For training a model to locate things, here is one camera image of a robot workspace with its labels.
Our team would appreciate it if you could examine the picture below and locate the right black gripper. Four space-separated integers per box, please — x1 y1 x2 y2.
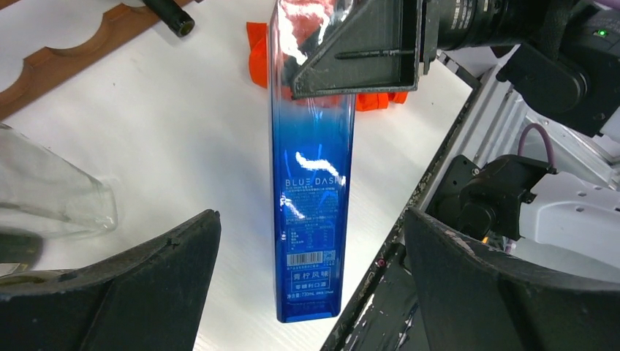
290 0 548 99

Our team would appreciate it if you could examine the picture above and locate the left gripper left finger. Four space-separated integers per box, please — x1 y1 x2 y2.
1 210 222 350

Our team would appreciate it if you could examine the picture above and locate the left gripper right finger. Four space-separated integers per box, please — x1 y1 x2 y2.
404 209 619 350

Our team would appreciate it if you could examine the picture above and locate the blue square bottle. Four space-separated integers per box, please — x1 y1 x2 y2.
267 1 355 323

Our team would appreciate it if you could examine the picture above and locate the green wine bottle white label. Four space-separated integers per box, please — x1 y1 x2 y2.
143 0 195 38

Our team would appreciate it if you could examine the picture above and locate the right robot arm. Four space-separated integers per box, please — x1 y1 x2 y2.
285 1 619 282

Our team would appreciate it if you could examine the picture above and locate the green wine bottle front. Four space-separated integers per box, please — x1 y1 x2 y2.
1 230 45 276

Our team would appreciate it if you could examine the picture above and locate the clear empty lying bottle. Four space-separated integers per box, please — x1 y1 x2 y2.
1 124 118 238

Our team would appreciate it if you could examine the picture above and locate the brown wooden wine rack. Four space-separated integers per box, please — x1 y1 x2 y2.
1 1 190 121

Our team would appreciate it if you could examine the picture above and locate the orange cloth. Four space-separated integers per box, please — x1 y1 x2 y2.
246 0 409 113

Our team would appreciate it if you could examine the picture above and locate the black mounting rail base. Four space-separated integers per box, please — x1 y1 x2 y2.
320 53 485 351

